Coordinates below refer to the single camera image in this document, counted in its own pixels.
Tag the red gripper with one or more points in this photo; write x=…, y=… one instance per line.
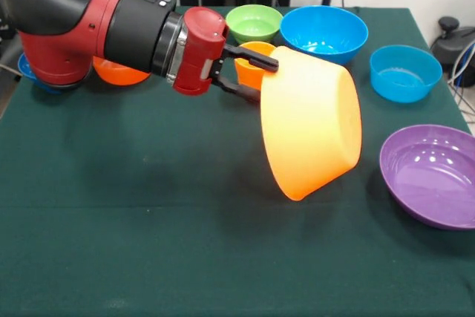
x=200, y=42

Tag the orange cup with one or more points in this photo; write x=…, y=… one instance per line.
x=248, y=74

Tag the large orange bowl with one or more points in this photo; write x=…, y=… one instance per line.
x=311, y=127

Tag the green bowl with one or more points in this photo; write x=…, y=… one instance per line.
x=254, y=23

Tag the large light blue bowl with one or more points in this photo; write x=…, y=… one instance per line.
x=323, y=35

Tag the red-orange bowl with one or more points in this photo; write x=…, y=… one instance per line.
x=118, y=74

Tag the small light blue bowl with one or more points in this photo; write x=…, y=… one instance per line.
x=406, y=75

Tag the dark green tablecloth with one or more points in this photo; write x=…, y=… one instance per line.
x=148, y=220

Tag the purple bowl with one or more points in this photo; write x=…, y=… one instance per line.
x=430, y=179

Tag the dark blue bowl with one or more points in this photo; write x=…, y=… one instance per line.
x=24, y=68

